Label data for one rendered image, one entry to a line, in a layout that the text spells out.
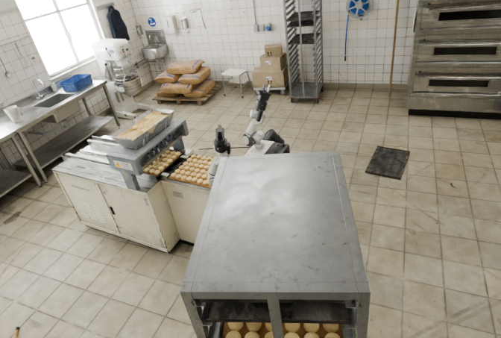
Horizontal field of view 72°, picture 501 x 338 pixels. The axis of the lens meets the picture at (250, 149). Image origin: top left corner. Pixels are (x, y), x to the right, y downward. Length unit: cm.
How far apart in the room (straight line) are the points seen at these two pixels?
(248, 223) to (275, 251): 14
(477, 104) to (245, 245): 494
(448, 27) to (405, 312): 354
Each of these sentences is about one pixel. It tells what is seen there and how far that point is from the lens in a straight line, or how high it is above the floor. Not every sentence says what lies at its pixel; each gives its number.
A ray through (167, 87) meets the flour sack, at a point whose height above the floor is 37.
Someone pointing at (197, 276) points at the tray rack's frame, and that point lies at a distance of 100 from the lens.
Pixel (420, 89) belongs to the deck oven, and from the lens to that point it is 549.
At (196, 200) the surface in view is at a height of 69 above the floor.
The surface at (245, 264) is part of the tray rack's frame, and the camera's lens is 100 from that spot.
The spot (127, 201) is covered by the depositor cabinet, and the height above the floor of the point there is 65.
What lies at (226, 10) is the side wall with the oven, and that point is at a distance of 692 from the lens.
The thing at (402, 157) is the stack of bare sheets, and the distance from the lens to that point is 469.
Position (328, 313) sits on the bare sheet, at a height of 167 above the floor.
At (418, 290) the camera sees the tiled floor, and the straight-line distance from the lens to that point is 329.
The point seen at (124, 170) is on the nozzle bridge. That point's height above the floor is 105.
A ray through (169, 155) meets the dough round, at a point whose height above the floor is 92.
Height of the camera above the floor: 258
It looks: 31 degrees down
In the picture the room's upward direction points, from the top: 9 degrees counter-clockwise
